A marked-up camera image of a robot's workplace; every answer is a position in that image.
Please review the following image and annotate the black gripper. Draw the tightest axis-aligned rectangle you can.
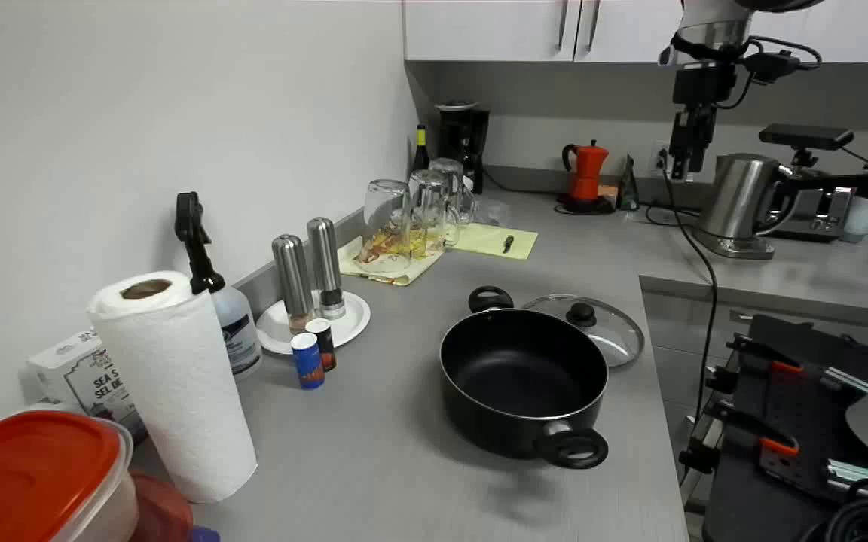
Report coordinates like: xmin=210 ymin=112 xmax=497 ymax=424
xmin=663 ymin=30 xmax=745 ymax=181

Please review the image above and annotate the glass lid with black knob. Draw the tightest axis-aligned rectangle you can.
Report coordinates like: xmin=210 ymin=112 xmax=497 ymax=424
xmin=528 ymin=296 xmax=644 ymax=370

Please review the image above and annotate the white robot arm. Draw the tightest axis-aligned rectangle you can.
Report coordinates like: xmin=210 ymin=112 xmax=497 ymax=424
xmin=661 ymin=0 xmax=818 ymax=181

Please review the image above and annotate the red moka pot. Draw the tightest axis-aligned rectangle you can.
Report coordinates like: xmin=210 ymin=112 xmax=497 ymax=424
xmin=561 ymin=142 xmax=609 ymax=209

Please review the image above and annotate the black cooking pot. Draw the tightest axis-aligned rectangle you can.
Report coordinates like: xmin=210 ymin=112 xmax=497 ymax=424
xmin=441 ymin=285 xmax=609 ymax=470

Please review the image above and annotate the stainless steel kettle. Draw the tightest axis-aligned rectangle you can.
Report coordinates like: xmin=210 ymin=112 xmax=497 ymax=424
xmin=692 ymin=155 xmax=794 ymax=258

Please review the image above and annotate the white mug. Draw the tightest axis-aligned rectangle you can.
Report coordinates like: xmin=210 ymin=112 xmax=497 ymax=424
xmin=841 ymin=195 xmax=868 ymax=242

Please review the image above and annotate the yellow notepad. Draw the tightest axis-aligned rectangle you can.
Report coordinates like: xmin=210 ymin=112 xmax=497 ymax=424
xmin=453 ymin=223 xmax=535 ymax=262

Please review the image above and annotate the black coffee machine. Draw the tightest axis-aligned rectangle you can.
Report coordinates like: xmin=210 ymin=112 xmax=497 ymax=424
xmin=438 ymin=103 xmax=489 ymax=191

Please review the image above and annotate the right drinking glass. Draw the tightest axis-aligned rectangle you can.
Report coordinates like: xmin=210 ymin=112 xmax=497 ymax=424
xmin=406 ymin=156 xmax=473 ymax=225

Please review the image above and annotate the drinking glass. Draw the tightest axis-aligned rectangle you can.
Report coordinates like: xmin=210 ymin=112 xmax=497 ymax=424
xmin=361 ymin=178 xmax=406 ymax=238
xmin=406 ymin=156 xmax=473 ymax=225

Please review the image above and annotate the dark glass bottle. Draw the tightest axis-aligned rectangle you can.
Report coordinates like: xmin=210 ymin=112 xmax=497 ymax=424
xmin=408 ymin=125 xmax=430 ymax=176

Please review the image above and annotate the white upper cabinet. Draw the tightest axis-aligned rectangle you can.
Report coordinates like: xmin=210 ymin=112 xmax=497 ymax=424
xmin=404 ymin=0 xmax=868 ymax=64

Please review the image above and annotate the left drinking glass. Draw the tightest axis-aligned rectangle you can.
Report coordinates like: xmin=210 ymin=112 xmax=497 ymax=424
xmin=361 ymin=178 xmax=406 ymax=238

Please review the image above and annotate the black clamp rig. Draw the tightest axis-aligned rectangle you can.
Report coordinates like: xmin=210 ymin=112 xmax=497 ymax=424
xmin=680 ymin=316 xmax=868 ymax=542

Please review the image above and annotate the patterned dish cloth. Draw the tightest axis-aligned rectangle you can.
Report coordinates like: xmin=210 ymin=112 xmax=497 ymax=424
xmin=338 ymin=230 xmax=445 ymax=290

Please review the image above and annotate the right steel salt mill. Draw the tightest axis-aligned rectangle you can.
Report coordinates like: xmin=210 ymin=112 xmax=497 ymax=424
xmin=307 ymin=216 xmax=345 ymax=320

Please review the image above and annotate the left steel pepper mill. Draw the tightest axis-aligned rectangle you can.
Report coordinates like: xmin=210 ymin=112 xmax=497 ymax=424
xmin=272 ymin=235 xmax=312 ymax=334

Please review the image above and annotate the blue capped spice jar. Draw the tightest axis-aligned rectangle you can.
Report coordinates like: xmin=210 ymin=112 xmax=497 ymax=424
xmin=289 ymin=332 xmax=325 ymax=389

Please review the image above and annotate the white round plate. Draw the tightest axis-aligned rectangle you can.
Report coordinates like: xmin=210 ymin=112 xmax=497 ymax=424
xmin=256 ymin=291 xmax=370 ymax=357

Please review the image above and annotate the black topped spray bottle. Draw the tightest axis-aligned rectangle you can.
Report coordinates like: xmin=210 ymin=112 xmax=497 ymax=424
xmin=175 ymin=192 xmax=262 ymax=374

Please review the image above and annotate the white paper towel roll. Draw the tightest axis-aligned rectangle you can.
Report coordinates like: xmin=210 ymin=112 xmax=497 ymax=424
xmin=88 ymin=272 xmax=260 ymax=502

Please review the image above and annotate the white cardboard box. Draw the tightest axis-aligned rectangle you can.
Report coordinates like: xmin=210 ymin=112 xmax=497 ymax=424
xmin=26 ymin=328 xmax=145 ymax=441

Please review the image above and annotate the red lidded plastic container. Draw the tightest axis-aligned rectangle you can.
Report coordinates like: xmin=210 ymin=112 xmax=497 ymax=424
xmin=0 ymin=409 xmax=138 ymax=542

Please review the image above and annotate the black camera on stand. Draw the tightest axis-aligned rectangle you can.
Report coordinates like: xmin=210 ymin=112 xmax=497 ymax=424
xmin=759 ymin=125 xmax=852 ymax=169

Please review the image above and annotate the black cable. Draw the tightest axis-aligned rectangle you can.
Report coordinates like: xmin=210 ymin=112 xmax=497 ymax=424
xmin=668 ymin=178 xmax=722 ymax=424

